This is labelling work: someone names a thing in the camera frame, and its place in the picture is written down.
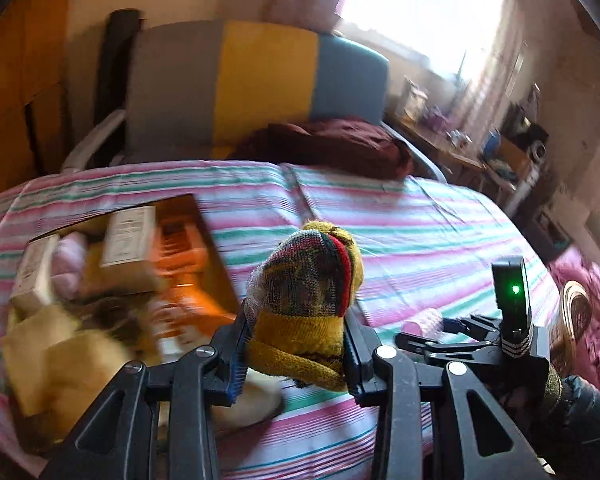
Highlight pink cylindrical roll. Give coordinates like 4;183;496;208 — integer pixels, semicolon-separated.
400;307;446;336

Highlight black tall object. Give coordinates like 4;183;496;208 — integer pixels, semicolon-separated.
95;9;143;126

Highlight gold cardboard box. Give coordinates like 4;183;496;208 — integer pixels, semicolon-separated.
7;192;243;361

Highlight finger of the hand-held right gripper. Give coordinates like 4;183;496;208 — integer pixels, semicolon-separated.
395;332;502;367
442;315;502;342

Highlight wooden wardrobe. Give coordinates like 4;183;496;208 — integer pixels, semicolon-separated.
0;0;78;206

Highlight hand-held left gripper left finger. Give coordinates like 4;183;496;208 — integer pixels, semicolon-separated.
40;307;251;480

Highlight yellow knitted sock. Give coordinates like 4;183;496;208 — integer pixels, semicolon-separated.
245;219;366;393

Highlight person's right forearm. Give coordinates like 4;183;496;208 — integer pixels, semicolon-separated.
542;362;600;443

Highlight pink fluffy item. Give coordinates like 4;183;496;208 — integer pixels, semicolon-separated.
50;235;88;301

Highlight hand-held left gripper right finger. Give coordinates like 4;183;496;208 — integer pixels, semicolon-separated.
342;317;551;480

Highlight pink curtain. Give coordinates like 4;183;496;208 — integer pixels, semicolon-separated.
447;0;531;136

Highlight yellow sponge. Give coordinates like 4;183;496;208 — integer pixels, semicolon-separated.
0;305;138;443

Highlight woven rattan stool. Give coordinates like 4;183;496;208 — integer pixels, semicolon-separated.
560;280;595;366

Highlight striped bedsheet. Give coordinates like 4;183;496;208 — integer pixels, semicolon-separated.
0;160;563;480

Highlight wooden desk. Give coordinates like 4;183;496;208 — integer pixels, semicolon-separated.
385;110;526;211

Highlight clear glass jar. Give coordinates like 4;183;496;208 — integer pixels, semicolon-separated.
402;77;431;121

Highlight cream carton box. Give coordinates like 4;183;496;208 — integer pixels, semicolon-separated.
7;234;61;316

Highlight white orange snack packet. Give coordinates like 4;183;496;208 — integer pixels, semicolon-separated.
145;285;231;361

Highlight green white carton box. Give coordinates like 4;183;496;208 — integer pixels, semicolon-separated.
100;205;158;268

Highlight maroon cloth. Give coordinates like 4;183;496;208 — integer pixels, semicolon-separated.
232;117;413;181

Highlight brown cardboard box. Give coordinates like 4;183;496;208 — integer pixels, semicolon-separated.
497;137;531;171

